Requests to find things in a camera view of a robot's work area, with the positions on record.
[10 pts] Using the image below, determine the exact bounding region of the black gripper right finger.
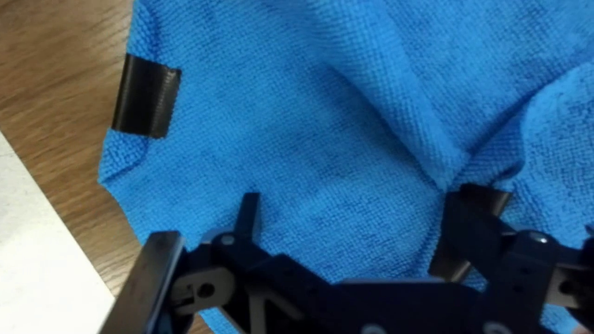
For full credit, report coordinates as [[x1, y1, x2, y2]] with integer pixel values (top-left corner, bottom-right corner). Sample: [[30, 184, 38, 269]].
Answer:
[[429, 184, 594, 310]]

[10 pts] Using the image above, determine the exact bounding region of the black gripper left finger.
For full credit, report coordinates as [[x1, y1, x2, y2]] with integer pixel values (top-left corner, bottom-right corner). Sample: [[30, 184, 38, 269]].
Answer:
[[99, 192, 264, 334]]

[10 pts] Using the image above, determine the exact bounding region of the blue microfiber cloth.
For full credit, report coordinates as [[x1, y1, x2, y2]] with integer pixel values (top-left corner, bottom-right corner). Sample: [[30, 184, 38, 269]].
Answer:
[[101, 0, 594, 334]]

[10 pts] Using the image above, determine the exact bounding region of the black cloth tag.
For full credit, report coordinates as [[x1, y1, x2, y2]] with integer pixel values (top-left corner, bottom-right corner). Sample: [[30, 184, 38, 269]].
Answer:
[[112, 54, 182, 140]]

